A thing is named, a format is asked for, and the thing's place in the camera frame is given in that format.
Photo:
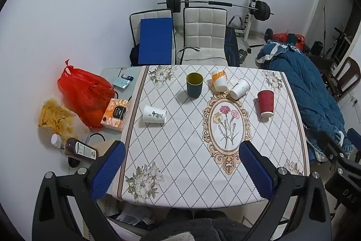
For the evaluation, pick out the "brown sauce bottle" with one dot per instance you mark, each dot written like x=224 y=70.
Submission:
x=80 y=149

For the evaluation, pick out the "blue foam mat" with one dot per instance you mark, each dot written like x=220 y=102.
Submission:
x=155 y=42

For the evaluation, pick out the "black dumbbell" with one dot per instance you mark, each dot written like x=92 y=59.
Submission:
x=268 y=33

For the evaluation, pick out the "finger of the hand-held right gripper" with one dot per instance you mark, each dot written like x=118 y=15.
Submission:
x=331 y=145
x=354 y=135

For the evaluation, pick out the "plain white paper cup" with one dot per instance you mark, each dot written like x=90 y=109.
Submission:
x=239 y=88

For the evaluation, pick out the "red ribbed paper cup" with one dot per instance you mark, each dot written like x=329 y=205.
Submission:
x=265 y=102

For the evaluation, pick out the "white weight bench rack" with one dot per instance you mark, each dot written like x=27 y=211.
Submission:
x=248 y=26

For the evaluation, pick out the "clear bag of yellow chips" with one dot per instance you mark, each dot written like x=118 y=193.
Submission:
x=56 y=116

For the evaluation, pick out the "light blue small box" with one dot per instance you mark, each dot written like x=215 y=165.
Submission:
x=121 y=83

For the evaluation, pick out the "orange tissue box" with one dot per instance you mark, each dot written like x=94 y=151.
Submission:
x=115 y=115

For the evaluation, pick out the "white-capped small bottle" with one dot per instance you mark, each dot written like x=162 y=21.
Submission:
x=56 y=140

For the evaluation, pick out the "white paper cup black print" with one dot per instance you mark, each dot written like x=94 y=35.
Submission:
x=154 y=114

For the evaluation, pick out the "orange and white paper cup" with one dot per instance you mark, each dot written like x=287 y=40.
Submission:
x=219 y=80

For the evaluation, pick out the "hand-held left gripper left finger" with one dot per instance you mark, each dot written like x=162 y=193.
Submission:
x=108 y=170

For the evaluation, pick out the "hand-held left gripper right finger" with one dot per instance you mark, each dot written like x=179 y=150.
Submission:
x=256 y=170

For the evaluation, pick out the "barbell with black plates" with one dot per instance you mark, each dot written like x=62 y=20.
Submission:
x=261 y=11

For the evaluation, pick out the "floral diamond-pattern tablecloth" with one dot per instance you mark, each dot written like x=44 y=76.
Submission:
x=174 y=145

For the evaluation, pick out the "dark green cup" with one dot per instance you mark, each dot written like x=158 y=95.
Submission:
x=194 y=85

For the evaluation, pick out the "white padded chair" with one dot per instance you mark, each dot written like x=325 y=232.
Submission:
x=204 y=29
x=151 y=14

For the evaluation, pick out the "dark wooden chair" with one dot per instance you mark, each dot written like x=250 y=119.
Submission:
x=348 y=75

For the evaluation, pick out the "blue quilted coat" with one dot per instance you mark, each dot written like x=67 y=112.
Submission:
x=304 y=83

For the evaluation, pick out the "red plastic bag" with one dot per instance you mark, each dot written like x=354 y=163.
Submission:
x=84 y=94

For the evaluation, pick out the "black and blue bench pad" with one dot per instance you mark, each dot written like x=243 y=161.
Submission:
x=231 y=44

